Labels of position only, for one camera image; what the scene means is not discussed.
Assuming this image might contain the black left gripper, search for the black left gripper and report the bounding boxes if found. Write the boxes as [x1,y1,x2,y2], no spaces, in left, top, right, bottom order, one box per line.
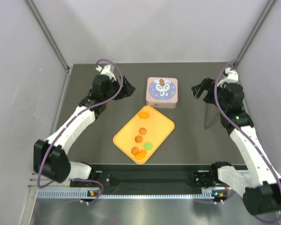
[103,75,135,103]

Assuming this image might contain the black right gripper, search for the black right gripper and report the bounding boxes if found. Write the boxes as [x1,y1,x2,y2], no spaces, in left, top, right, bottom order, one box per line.
[192,77,228,112]

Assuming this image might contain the silver tin lid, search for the silver tin lid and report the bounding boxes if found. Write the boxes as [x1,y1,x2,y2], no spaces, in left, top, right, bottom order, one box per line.
[146,77,178,98]

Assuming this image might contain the pink cookie tin box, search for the pink cookie tin box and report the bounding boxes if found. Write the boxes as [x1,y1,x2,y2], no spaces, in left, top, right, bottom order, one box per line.
[146,93,178,109]

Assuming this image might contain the metal serving tongs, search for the metal serving tongs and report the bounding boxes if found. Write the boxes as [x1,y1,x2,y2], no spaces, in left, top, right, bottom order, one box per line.
[204,103,220,130]

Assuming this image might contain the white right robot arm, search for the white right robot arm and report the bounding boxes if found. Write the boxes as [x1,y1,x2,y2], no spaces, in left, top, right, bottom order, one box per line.
[192,78,281,215]

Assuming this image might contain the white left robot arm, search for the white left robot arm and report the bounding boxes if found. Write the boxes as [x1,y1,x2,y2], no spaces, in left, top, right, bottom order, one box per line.
[33,75,135,186]

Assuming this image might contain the orange fish cookie upper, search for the orange fish cookie upper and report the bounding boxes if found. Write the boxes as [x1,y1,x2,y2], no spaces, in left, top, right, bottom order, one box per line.
[138,111,150,119]

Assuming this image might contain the orange fish cookie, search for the orange fish cookie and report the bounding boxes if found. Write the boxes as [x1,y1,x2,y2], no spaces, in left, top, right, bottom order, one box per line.
[138,111,150,119]
[135,150,147,160]

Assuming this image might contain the tan flower cookie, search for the tan flower cookie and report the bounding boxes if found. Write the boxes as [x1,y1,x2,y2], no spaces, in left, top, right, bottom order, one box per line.
[139,127,147,135]

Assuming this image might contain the yellow plastic tray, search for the yellow plastic tray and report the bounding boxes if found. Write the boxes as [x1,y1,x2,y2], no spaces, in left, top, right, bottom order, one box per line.
[113,105,175,165]

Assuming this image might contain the tan swirl cookie middle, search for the tan swirl cookie middle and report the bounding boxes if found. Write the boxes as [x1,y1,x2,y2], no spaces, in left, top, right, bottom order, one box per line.
[134,135,143,143]

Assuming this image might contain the tan swirl cookie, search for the tan swirl cookie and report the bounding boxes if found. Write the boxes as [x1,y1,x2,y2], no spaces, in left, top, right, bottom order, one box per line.
[131,147,139,155]
[134,135,143,143]

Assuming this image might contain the green sandwich cookie lower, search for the green sandwich cookie lower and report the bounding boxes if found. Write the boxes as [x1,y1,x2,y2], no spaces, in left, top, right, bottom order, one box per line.
[144,142,153,151]

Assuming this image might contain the tan swirl cookie lower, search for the tan swirl cookie lower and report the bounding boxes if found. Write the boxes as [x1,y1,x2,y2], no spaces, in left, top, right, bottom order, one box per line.
[131,147,139,155]

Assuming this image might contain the orange fish cookie lower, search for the orange fish cookie lower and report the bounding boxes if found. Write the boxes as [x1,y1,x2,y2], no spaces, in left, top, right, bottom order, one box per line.
[135,150,147,160]

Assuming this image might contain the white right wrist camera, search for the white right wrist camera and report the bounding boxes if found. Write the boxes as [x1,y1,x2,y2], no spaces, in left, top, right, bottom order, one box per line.
[217,67,238,88]

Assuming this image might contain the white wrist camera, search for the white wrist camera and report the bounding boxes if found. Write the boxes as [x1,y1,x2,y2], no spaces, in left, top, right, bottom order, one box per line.
[96,64,116,80]
[217,67,238,88]

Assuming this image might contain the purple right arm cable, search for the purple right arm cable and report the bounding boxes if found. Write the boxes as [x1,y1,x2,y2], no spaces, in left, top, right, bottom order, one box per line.
[214,60,281,223]

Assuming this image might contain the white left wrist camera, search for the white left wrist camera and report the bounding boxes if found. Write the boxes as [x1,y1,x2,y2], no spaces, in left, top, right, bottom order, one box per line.
[96,64,116,80]

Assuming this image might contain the aluminium frame post left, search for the aluminium frame post left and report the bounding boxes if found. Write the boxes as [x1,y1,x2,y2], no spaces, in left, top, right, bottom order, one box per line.
[25,0,72,72]

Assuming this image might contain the aluminium frame post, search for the aluminium frame post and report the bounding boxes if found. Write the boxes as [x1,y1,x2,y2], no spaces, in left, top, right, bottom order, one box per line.
[234,0,277,66]
[25,0,72,72]

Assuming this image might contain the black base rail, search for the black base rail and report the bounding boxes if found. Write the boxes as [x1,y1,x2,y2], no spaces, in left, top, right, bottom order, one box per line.
[69,164,237,194]

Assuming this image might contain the aluminium frame post right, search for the aluminium frame post right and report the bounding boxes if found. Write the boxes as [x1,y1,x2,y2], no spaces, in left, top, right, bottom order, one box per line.
[234,0,277,66]

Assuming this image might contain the grey slotted cable duct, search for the grey slotted cable duct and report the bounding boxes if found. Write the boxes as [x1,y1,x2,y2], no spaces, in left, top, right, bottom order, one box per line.
[37,189,228,200]

